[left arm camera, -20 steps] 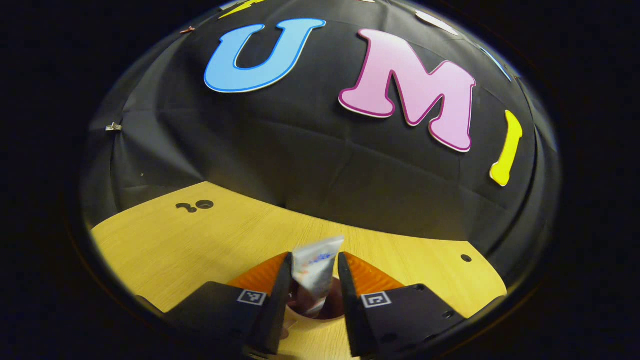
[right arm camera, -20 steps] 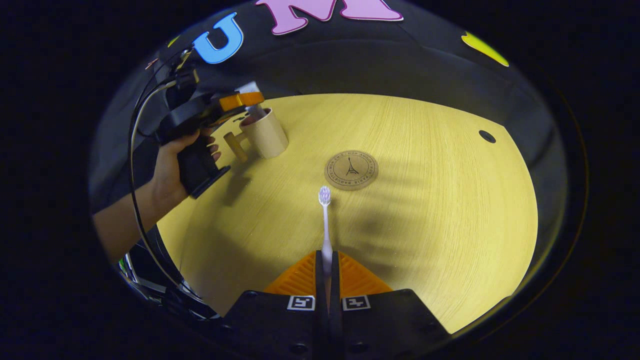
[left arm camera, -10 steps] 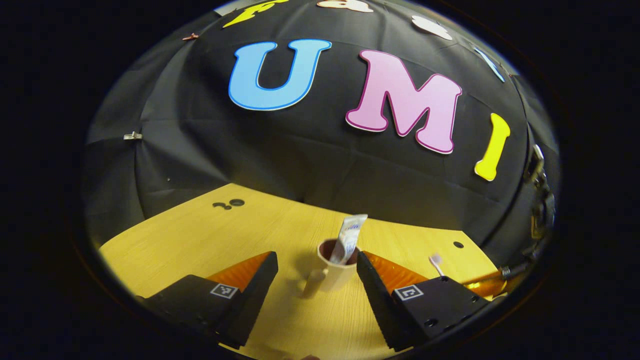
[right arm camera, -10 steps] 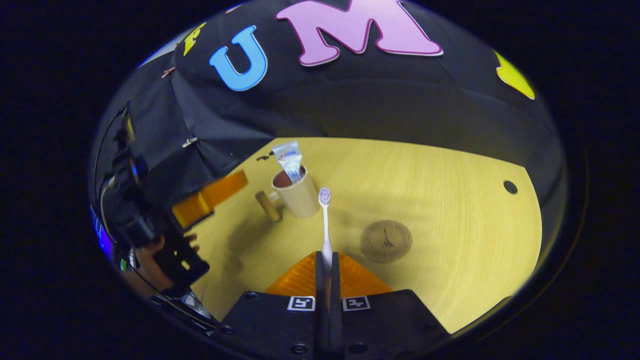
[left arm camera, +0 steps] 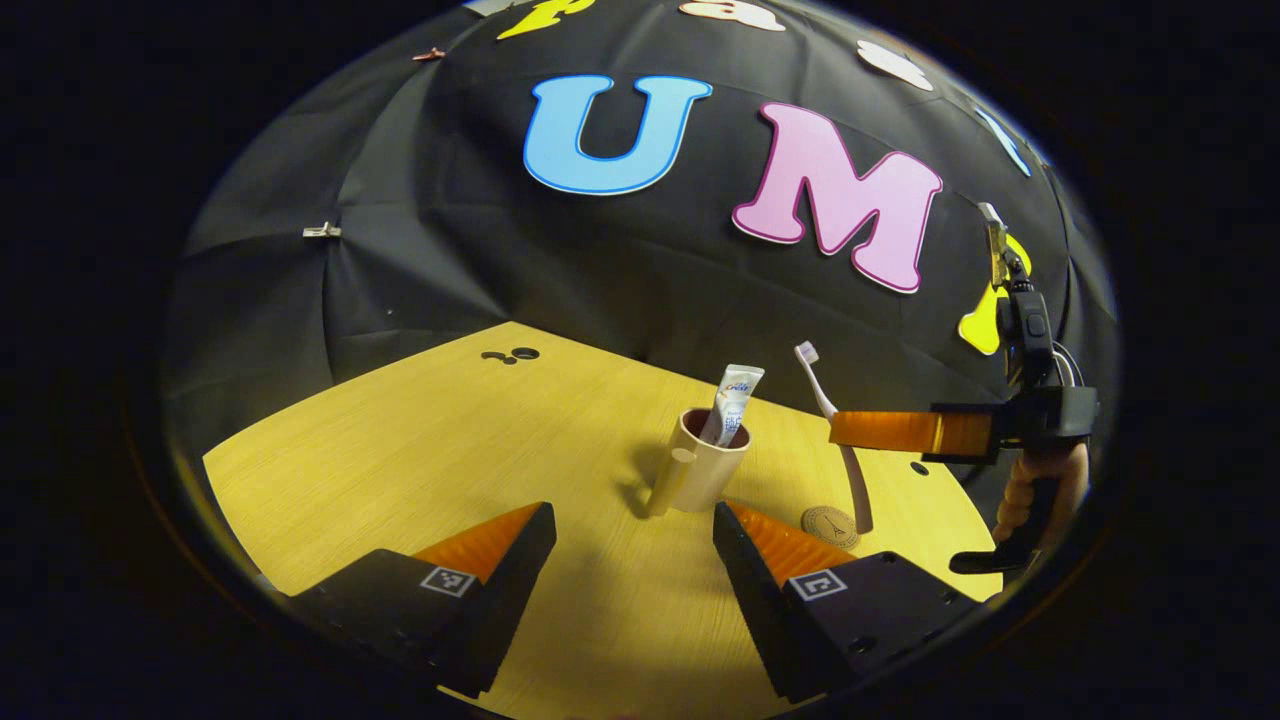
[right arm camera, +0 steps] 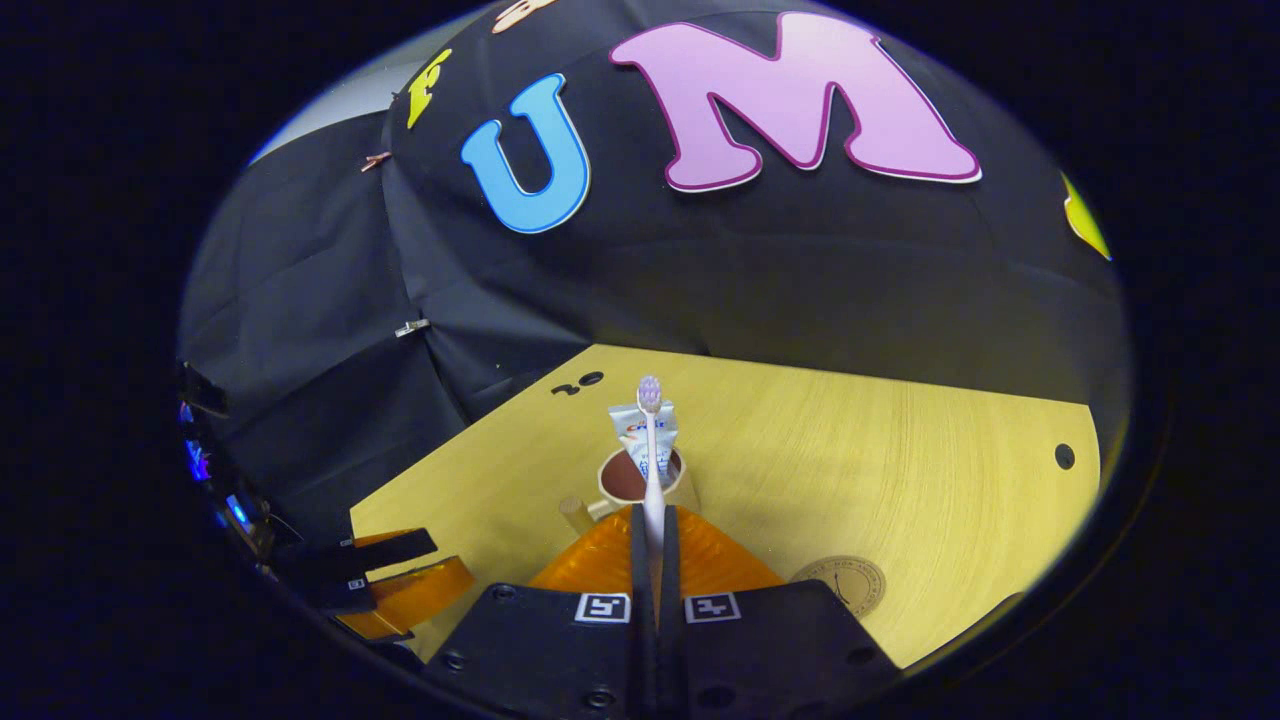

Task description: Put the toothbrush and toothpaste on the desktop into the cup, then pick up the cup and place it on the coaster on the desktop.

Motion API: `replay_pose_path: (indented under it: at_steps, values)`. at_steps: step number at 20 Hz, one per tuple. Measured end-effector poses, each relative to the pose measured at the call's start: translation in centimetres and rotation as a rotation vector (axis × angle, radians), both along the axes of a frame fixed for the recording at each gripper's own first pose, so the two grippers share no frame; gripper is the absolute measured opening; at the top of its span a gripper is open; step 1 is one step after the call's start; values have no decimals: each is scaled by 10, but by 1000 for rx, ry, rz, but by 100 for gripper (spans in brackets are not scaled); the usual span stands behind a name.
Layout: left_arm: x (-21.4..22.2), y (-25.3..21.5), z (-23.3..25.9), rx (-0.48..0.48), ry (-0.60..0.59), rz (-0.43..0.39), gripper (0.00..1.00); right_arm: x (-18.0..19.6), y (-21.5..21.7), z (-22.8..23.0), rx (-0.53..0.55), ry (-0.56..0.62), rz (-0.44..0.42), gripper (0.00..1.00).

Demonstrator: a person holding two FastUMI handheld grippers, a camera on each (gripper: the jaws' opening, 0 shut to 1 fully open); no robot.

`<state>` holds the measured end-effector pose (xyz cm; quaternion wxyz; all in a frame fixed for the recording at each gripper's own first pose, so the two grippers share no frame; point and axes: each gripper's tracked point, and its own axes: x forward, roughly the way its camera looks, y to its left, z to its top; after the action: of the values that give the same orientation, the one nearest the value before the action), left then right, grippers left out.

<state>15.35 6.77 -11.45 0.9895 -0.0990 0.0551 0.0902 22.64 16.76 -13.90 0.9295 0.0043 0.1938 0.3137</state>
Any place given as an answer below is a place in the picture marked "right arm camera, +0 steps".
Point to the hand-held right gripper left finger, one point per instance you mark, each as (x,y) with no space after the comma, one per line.
(545,650)

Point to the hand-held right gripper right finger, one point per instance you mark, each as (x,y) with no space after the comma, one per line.
(775,650)

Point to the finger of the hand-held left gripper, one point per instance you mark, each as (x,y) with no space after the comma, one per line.
(420,590)
(390,548)

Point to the round brown coaster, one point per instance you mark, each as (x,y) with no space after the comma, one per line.
(845,585)

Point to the pale pink toothbrush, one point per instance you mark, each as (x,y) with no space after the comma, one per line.
(653,470)

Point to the white toothpaste tube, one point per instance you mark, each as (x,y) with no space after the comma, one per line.
(632,445)

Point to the yellow wooden desktop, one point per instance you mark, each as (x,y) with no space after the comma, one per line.
(850,470)

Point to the silver metal clip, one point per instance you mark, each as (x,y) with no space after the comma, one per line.
(411,327)

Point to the red metal clip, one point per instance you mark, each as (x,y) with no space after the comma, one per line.
(376,160)

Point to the black backdrop cloth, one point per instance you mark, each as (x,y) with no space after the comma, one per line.
(700,270)

